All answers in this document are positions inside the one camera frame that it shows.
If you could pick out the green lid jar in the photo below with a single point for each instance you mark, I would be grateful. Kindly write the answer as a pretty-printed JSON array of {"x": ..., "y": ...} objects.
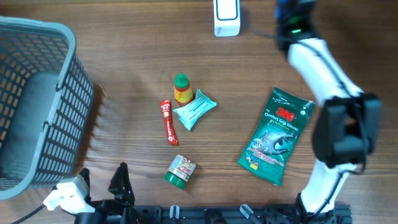
[{"x": 180, "y": 171}]

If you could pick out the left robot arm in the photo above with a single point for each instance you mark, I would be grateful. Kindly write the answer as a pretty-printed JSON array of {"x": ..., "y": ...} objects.
[{"x": 130, "y": 216}]

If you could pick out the green cap sauce bottle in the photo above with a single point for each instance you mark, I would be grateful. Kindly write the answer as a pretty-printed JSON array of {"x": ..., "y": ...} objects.
[{"x": 182, "y": 90}]

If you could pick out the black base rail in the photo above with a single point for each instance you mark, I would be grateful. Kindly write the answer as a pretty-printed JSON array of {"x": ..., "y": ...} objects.
[{"x": 276, "y": 213}]

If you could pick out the teal tissue packet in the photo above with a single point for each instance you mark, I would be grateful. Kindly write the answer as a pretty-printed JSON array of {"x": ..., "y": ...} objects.
[{"x": 190, "y": 113}]

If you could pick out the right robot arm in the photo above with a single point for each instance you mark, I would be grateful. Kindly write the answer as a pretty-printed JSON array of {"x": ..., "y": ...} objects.
[{"x": 347, "y": 128}]

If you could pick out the red sachet stick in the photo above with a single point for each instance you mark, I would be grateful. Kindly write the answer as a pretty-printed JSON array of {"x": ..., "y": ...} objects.
[{"x": 169, "y": 128}]

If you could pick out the green 3M gloves packet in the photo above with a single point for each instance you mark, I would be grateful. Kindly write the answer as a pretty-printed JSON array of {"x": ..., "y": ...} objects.
[{"x": 283, "y": 120}]

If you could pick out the white barcode scanner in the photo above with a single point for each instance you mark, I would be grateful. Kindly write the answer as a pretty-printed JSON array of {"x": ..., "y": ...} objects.
[{"x": 227, "y": 21}]

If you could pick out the grey plastic mesh basket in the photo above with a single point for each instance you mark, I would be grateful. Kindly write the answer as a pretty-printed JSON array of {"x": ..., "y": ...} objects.
[{"x": 46, "y": 97}]

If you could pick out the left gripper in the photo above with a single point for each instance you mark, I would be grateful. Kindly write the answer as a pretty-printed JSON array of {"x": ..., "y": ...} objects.
[{"x": 125, "y": 196}]

